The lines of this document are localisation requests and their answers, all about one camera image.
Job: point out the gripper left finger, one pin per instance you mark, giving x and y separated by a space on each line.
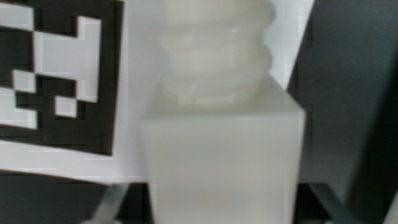
106 214

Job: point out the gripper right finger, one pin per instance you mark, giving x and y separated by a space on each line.
339 214

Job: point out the white desk leg on sheet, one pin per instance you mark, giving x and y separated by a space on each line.
81 64

